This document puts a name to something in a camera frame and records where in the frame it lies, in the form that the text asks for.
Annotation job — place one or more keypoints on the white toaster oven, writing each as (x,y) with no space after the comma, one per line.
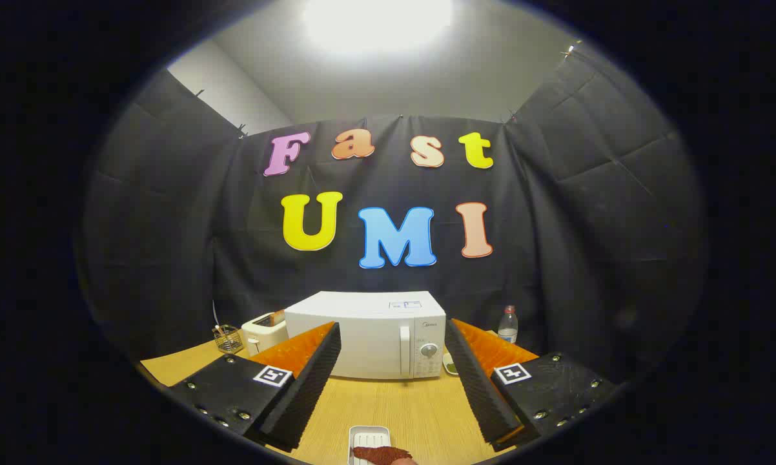
(362,342)

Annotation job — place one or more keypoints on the white divided dish with beans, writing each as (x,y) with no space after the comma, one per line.
(450,368)

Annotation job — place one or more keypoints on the clear plastic bottle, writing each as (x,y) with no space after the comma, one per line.
(508,329)

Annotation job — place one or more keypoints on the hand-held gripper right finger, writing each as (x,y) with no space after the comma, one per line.
(478,387)

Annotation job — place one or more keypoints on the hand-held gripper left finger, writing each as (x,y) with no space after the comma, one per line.
(310,387)

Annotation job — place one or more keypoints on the bread slice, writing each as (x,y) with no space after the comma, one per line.
(277,317)

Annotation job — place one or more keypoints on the white pop-up toaster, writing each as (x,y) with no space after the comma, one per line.
(259,334)

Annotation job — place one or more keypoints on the black backdrop cloth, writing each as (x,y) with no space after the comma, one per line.
(168,226)

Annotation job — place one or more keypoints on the white rectangular tray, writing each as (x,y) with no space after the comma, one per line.
(368,434)

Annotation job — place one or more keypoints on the reddish brown meat slice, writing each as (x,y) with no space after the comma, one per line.
(381,455)

